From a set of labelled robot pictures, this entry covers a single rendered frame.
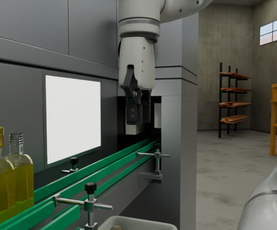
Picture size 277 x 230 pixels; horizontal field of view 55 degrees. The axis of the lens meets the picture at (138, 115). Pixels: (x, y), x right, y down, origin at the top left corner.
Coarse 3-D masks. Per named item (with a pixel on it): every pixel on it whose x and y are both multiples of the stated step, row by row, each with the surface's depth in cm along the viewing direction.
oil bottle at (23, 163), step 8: (16, 160) 61; (24, 160) 62; (16, 168) 60; (24, 168) 62; (32, 168) 65; (16, 176) 60; (24, 176) 62; (32, 176) 65; (16, 184) 60; (24, 184) 62; (32, 184) 65; (16, 192) 61; (24, 192) 62; (32, 192) 65; (16, 200) 61; (24, 200) 62; (32, 200) 65; (16, 208) 61; (24, 208) 62
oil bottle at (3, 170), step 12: (0, 168) 56; (12, 168) 59; (0, 180) 56; (12, 180) 59; (0, 192) 56; (12, 192) 59; (0, 204) 56; (12, 204) 59; (0, 216) 56; (12, 216) 59
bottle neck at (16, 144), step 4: (16, 132) 64; (20, 132) 64; (12, 136) 62; (16, 136) 62; (20, 136) 63; (12, 140) 62; (16, 140) 62; (20, 140) 63; (12, 144) 62; (16, 144) 62; (20, 144) 63; (12, 148) 62; (16, 148) 62; (20, 148) 63; (12, 152) 62; (16, 152) 62; (20, 152) 63
